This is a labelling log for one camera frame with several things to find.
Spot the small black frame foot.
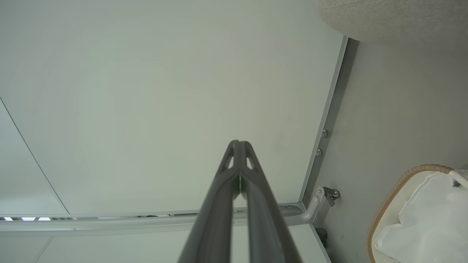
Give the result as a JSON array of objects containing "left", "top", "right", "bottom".
[{"left": 316, "top": 228, "right": 329, "bottom": 249}]

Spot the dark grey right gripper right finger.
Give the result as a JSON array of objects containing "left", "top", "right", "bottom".
[{"left": 239, "top": 140, "right": 302, "bottom": 263}]

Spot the small metal caster bracket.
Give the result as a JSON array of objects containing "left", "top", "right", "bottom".
[{"left": 324, "top": 187, "right": 340, "bottom": 207}]

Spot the grey horizontal metal rail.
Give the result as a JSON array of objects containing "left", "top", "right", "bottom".
[{"left": 0, "top": 195, "right": 326, "bottom": 234}]

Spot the upright aluminium frame profile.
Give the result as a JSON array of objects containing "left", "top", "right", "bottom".
[{"left": 299, "top": 36, "right": 361, "bottom": 205}]

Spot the white basket liner fabric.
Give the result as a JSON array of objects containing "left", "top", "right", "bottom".
[{"left": 374, "top": 171, "right": 468, "bottom": 263}]

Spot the grey fabric sofa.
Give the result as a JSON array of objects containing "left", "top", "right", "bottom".
[{"left": 316, "top": 0, "right": 468, "bottom": 50}]

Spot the wicker-rimmed white laundry basket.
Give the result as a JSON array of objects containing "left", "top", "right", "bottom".
[{"left": 367, "top": 164, "right": 468, "bottom": 263}]

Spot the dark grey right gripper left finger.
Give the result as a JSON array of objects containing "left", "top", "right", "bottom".
[{"left": 177, "top": 140, "right": 240, "bottom": 263}]

